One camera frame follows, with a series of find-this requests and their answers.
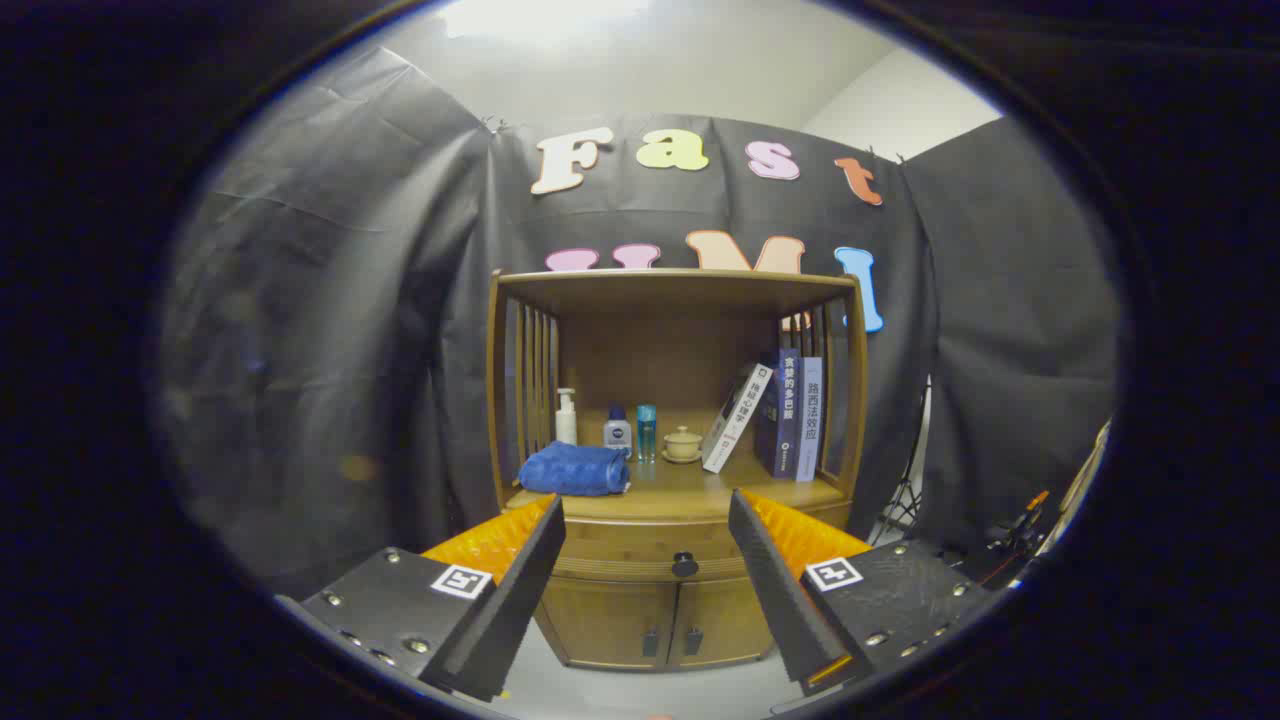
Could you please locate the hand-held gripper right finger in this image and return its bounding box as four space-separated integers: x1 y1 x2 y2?
728 488 991 698

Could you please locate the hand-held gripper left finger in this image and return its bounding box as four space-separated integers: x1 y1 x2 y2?
275 493 567 703

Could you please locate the wooden drawer with black knob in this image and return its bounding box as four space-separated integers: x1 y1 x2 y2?
545 505 853 584

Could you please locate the wooden cabinet door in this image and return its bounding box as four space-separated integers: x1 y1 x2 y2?
535 578 681 669
670 578 777 667

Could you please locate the wooden countertop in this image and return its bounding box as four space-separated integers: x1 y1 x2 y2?
505 455 849 523

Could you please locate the wooden cabinet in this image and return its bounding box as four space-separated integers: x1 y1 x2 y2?
486 268 869 671

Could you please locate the rolled blue towel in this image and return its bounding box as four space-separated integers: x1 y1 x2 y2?
518 441 633 497

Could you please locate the light purple book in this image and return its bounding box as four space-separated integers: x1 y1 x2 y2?
795 356 825 483

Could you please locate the dark blue book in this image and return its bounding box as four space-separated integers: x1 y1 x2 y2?
755 347 803 479

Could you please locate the white book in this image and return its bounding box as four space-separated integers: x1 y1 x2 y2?
700 362 776 474

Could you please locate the black and orange clamp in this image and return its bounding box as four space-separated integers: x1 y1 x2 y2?
985 490 1051 563

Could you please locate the black backdrop cloth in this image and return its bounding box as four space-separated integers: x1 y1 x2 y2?
160 45 1121 601

